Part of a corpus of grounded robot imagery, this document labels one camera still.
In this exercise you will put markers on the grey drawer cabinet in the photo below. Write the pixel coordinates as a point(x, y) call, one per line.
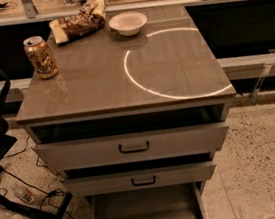
point(163, 78)

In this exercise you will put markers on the middle grey drawer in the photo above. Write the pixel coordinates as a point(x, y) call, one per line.
point(160, 177)

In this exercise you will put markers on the grey drawer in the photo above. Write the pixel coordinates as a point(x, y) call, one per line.
point(69, 155)
point(160, 177)

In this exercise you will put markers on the top grey drawer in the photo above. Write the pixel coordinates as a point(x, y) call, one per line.
point(69, 155)

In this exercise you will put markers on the orange soda can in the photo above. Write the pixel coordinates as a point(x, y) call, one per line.
point(40, 56)

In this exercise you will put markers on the bottom open drawer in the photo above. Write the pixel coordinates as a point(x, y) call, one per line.
point(169, 202)

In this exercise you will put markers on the white bowl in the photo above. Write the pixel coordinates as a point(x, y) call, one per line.
point(128, 23)

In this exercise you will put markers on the brown chip bag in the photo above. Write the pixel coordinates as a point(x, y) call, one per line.
point(90, 17)

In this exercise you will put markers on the clear plastic water bottle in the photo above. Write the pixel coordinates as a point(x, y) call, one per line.
point(22, 193)

